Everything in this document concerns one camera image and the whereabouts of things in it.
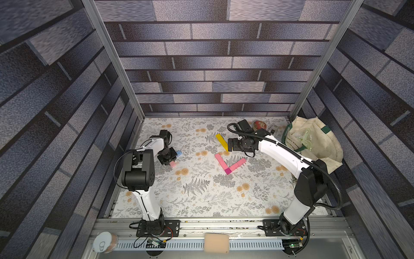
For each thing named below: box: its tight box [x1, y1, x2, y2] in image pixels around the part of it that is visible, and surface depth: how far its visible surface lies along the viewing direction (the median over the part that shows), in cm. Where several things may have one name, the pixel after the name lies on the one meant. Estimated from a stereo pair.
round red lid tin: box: [252, 120, 267, 131], surface depth 112 cm
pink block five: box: [214, 153, 227, 166], surface depth 99 cm
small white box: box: [271, 127, 280, 137], surface depth 112 cm
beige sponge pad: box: [203, 233, 230, 254], surface depth 72 cm
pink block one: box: [233, 157, 247, 168], surface depth 97 cm
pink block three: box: [216, 157, 229, 171], surface depth 97 cm
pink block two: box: [228, 160, 244, 172], surface depth 97 cm
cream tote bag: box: [281, 116, 344, 175], surface depth 90 cm
